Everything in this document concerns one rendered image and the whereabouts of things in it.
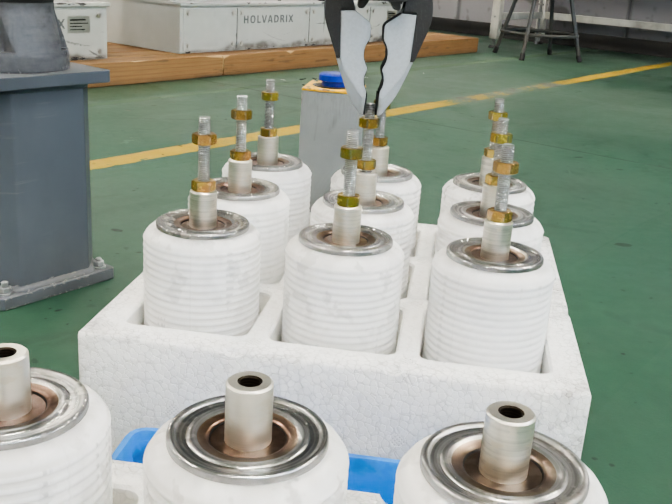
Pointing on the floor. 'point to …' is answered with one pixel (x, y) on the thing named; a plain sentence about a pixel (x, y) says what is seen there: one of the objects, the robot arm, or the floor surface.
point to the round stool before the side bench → (540, 30)
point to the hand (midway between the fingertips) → (371, 101)
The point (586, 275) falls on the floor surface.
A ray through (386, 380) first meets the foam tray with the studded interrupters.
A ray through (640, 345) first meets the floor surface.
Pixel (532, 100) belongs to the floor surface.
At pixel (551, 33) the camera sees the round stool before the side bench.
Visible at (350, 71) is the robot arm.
